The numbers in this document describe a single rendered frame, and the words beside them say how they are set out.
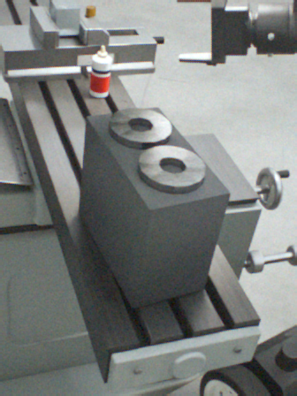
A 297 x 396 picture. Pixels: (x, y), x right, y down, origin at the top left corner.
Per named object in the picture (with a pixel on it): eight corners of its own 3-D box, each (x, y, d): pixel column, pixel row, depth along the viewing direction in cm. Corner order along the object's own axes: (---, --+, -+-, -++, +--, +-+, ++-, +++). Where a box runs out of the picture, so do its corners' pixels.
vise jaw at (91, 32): (92, 20, 143) (93, 4, 141) (109, 45, 135) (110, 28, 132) (67, 21, 141) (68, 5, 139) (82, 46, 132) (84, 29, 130)
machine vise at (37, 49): (133, 44, 153) (139, 1, 146) (156, 72, 142) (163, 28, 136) (-9, 50, 140) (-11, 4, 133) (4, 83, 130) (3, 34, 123)
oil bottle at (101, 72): (105, 87, 134) (110, 41, 127) (110, 97, 131) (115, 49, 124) (87, 88, 133) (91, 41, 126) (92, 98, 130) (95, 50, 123)
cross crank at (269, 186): (267, 190, 173) (278, 156, 166) (287, 217, 165) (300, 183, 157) (217, 196, 168) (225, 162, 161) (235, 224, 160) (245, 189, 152)
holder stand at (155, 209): (143, 198, 106) (160, 98, 93) (205, 289, 91) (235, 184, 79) (77, 211, 101) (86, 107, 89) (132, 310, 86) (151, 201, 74)
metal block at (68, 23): (71, 23, 138) (72, -4, 134) (79, 34, 134) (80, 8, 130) (49, 24, 136) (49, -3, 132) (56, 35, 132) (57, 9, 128)
